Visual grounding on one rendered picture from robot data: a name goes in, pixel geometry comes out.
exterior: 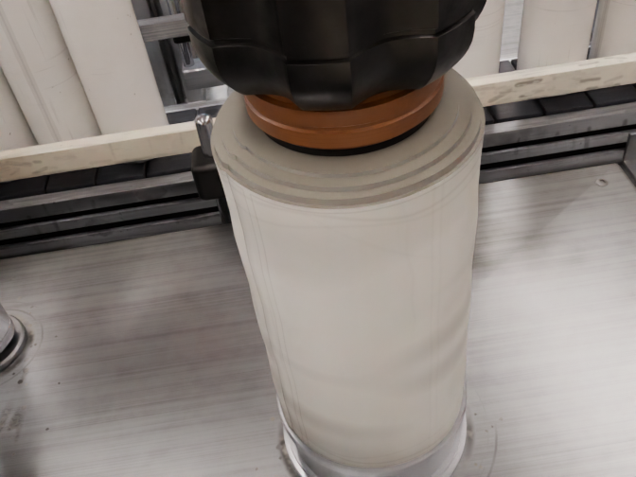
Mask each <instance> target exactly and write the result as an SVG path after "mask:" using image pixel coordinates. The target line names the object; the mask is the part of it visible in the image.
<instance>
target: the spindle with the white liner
mask: <svg viewBox="0 0 636 477"><path fill-rule="evenodd" d="M181 4H182V8H183V12H184V16H185V20H186V21H187V23H188V24H189V26H188V27H187V29H188V33H189V37H190V41H191V43H192V46H193V48H194V51H195V53H196V54H197V56H198V57H199V59H200V60H201V62H202V63H203V65H204V66H205V67H206V68H207V69H208V70H209V71H210V72H211V73H212V74H213V75H214V76H215V77H216V78H217V79H218V80H220V81H221V82H223V83H224V84H225V85H227V86H228V87H230V88H231V89H233V90H235V91H234V92H233V93H232V94H231V95H230V96H229V98H228V99H226V100H225V102H224V103H223V105H222V106H221V108H220V110H219V112H218V115H217V117H216V120H215V123H214V126H213V129H212V133H211V150H212V154H213V157H214V160H215V163H216V166H217V169H218V172H219V175H220V178H221V183H222V186H223V190H224V194H225V197H226V201H227V203H228V207H229V211H230V216H231V221H232V225H233V230H234V235H235V239H236V242H237V246H238V250H239V254H240V257H241V260H242V264H243V267H244V270H245V273H246V275H247V278H248V281H249V285H250V290H251V295H252V299H253V304H254V308H255V312H256V318H257V322H258V325H259V329H260V332H261V335H262V338H263V340H264V343H265V345H266V350H267V354H268V359H269V364H270V367H271V372H272V377H273V381H274V386H275V389H276V399H277V406H278V410H279V413H280V417H281V420H282V423H283V430H284V439H285V444H286V448H287V451H288V454H289V457H290V459H291V462H292V464H293V466H294V467H295V469H296V471H297V472H298V474H299V475H300V476H301V477H450V476H451V474H452V473H453V471H454V470H455V468H456V466H457V465H458V462H459V460H460V458H461V455H462V453H463V450H464V446H465V441H466V433H467V421H466V413H465V410H466V404H467V380H466V375H465V372H466V365H467V336H468V318H469V312H470V299H471V284H472V260H473V252H474V244H475V236H476V227H477V219H478V184H479V174H480V164H481V155H482V147H483V140H484V133H485V125H486V118H485V112H484V108H483V105H482V103H481V101H480V99H479V98H478V96H477V94H476V93H475V91H474V89H473V88H472V86H471V85H470V84H469V83H468V81H467V80H466V79H465V78H464V77H463V76H461V75H460V74H459V73H458V72H457V71H455V70H454V69H452V68H453V67H454V66H455V65H456V64H457V63H458V62H459V61H460V60H461V59H462V58H463V57H464V56H465V54H466V53H467V51H468V49H469V47H470V45H471V43H472V40H473V35H474V30H475V21H476V20H477V19H478V17H479V16H480V14H481V13H482V11H483V9H484V7H485V4H486V0H181Z"/></svg>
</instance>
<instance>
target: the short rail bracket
mask: <svg viewBox="0 0 636 477"><path fill-rule="evenodd" d="M194 123H195V127H196V130H197V134H198V137H199V140H200V144H201V145H200V146H198V147H195V148H194V149H193V151H192V163H191V172H192V175H193V179H194V182H195V185H196V188H197V191H198V194H199V197H200V198H201V199H202V200H204V201H208V200H215V199H216V202H217V206H218V209H219V212H220V215H221V222H222V224H227V223H232V221H231V216H230V211H229V207H228V203H227V201H226V197H225V194H224V190H223V186H222V183H221V178H220V175H219V172H218V169H217V166H216V163H215V160H214V157H213V154H212V150H211V133H212V129H213V126H214V124H213V120H212V117H211V116H210V115H208V114H200V115H197V116H196V118H195V120H194Z"/></svg>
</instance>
